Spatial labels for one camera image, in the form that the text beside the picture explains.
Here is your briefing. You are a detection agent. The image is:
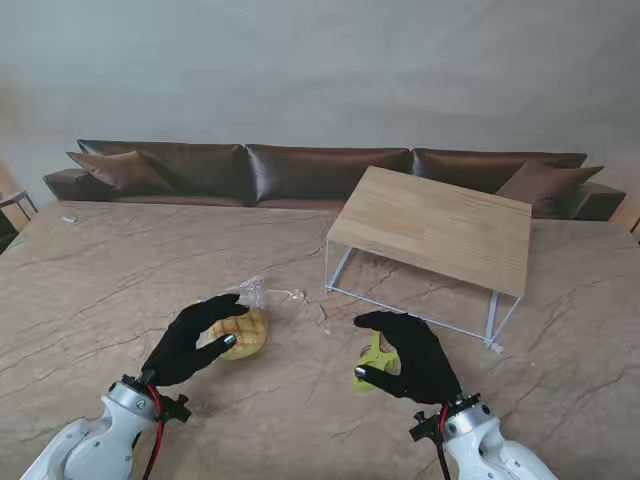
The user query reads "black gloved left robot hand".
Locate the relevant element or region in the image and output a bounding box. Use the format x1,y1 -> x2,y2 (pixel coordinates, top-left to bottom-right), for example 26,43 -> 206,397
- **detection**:
141,293 -> 251,387

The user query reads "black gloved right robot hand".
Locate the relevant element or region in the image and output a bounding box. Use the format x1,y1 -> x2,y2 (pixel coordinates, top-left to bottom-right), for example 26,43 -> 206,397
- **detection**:
353,310 -> 462,405

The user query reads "green plastic sealing clip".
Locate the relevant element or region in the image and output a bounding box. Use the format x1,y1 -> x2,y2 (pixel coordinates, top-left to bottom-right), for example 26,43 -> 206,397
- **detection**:
351,332 -> 403,399

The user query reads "yellow melon bread bun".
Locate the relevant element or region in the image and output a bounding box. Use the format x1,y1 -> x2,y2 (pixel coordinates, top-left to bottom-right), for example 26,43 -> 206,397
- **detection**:
197,309 -> 274,362

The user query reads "clear plastic bread bag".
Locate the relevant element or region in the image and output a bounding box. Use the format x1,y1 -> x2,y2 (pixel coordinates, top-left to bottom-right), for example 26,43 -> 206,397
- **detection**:
197,274 -> 275,362

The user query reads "clear plastic scrap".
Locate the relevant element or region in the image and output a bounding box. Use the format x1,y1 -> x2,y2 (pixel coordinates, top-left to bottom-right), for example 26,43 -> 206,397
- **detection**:
267,287 -> 309,304

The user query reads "small wooden white-framed table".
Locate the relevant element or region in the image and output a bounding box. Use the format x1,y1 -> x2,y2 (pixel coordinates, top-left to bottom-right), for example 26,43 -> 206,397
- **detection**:
324,165 -> 533,351

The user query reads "brown sofa cushion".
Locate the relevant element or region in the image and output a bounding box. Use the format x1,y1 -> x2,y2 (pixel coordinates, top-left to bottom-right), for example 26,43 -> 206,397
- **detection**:
66,149 -> 176,194
494,159 -> 605,216

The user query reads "brown leather sofa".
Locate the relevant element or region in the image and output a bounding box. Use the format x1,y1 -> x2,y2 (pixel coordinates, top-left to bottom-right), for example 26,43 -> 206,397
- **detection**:
43,138 -> 627,222

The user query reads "dark metal side table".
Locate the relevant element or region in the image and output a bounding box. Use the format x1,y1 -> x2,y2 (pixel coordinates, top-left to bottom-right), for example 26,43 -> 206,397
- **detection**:
0,189 -> 39,254

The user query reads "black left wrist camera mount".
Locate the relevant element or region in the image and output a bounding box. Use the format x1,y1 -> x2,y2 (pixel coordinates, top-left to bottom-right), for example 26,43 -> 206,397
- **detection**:
157,393 -> 193,424

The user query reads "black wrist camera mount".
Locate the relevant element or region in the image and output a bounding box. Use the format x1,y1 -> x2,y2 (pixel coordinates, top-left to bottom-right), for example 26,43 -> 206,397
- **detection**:
408,410 -> 444,444
157,393 -> 193,424

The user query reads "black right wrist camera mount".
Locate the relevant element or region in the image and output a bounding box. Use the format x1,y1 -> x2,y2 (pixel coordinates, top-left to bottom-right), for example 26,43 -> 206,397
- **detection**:
408,410 -> 444,444

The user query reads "red left arm cable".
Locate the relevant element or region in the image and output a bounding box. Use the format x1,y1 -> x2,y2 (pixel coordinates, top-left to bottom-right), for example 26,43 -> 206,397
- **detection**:
139,384 -> 166,480

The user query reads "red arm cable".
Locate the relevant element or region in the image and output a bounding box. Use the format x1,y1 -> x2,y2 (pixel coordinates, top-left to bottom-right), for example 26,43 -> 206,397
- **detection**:
434,404 -> 451,480
139,384 -> 166,480

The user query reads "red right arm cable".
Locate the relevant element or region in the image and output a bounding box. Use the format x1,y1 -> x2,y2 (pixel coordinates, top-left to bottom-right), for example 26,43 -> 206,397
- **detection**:
434,404 -> 451,480

